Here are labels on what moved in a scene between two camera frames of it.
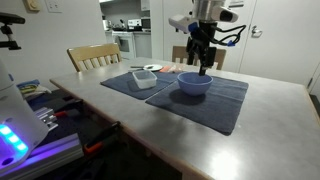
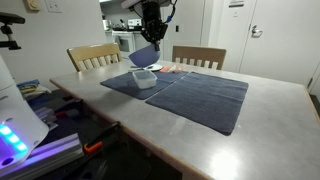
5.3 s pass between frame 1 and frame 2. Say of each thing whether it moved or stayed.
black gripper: moved
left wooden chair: stayed
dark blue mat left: stayed
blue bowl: moved
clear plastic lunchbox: stayed
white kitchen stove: stayed
